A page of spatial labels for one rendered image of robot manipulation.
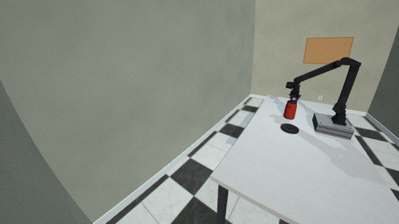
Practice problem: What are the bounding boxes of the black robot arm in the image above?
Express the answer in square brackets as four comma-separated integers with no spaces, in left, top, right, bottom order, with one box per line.
[286,57,362,126]

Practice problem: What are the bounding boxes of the black round disk with center stud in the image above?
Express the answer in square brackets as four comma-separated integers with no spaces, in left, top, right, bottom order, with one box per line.
[280,123,299,134]

